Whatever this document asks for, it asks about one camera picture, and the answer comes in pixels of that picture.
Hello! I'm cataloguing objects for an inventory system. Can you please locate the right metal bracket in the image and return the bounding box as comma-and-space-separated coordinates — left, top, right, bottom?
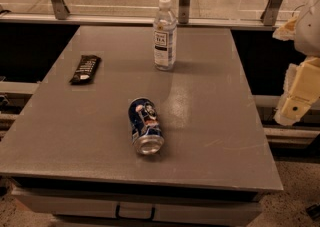
261, 0, 283, 26

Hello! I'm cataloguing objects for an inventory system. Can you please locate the middle metal bracket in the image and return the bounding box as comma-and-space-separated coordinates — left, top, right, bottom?
178, 0, 191, 24

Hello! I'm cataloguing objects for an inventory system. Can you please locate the blue soda can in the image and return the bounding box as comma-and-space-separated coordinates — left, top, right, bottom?
128, 98, 164, 155

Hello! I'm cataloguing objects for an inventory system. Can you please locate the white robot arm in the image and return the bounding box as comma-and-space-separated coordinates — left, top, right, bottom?
273, 0, 320, 126

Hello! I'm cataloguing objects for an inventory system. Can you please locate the metal window rail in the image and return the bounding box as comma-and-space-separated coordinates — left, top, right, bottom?
0, 12, 282, 31

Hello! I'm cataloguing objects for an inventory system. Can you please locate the grey table drawer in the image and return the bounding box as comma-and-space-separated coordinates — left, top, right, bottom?
12, 187, 261, 227

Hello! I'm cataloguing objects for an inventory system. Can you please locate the black drawer handle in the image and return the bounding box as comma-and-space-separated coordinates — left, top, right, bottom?
115, 203, 156, 221

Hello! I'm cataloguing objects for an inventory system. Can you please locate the clear plastic water bottle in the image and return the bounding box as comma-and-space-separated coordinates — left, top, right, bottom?
153, 0, 177, 70

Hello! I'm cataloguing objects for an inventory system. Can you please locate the black snack bar wrapper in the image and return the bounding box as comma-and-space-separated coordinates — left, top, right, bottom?
70, 55, 101, 85

